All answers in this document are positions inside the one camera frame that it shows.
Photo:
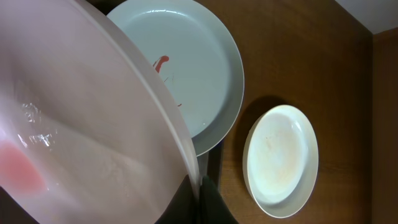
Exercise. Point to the brown serving tray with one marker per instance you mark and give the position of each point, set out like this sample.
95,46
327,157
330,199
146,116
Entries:
210,163

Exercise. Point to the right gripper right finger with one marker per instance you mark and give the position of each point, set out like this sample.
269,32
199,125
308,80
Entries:
213,209

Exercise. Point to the white plate with red smear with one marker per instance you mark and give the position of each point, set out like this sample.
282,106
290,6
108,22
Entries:
89,131

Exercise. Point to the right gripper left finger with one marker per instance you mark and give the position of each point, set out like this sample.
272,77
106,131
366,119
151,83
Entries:
182,209

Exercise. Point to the pale grey plate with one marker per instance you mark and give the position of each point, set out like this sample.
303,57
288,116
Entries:
197,58

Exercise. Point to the white plate with sauce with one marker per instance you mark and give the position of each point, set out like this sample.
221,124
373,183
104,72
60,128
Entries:
280,161

